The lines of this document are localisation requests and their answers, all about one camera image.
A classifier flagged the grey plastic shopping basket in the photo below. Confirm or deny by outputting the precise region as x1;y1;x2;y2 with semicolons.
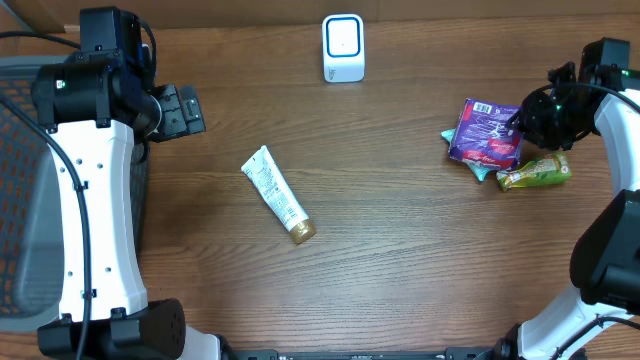
1;55;149;332

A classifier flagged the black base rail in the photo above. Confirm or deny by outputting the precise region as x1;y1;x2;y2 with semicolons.
222;347;492;360

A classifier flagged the green yellow snack packet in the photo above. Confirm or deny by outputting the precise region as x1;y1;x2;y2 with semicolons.
496;152;572;191

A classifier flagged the white barcode scanner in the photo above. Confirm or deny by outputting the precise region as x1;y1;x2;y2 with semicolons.
322;13;366;83

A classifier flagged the mint green wipes packet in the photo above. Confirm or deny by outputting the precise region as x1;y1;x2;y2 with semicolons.
441;129;492;183

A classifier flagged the purple Carefree pad pack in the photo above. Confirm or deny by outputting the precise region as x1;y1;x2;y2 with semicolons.
448;98;523;171

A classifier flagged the white conditioner tube gold cap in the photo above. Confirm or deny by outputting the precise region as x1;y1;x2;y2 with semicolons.
241;145;317;245

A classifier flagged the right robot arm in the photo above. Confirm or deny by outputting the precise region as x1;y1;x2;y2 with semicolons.
480;38;639;359

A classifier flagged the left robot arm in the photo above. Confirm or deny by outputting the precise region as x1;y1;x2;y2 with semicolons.
31;7;224;360

